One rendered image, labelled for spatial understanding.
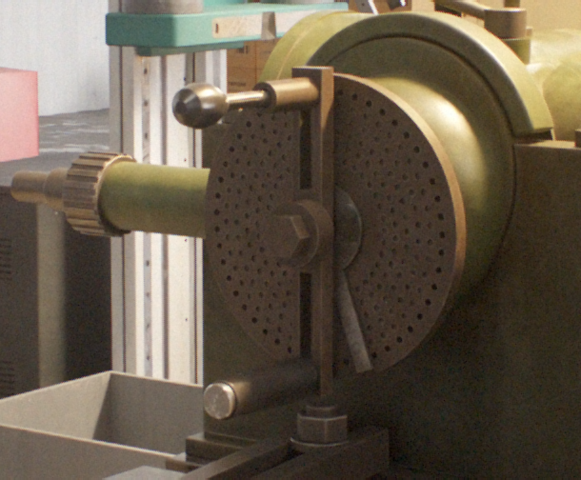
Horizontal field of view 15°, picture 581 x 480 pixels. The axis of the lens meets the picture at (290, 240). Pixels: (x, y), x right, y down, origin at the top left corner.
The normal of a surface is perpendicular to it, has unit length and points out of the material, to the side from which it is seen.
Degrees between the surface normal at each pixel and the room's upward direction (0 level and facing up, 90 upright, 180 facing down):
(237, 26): 90
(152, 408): 90
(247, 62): 90
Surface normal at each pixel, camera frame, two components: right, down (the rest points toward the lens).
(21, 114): 0.58, 0.12
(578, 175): -0.58, 0.12
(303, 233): 0.70, -0.42
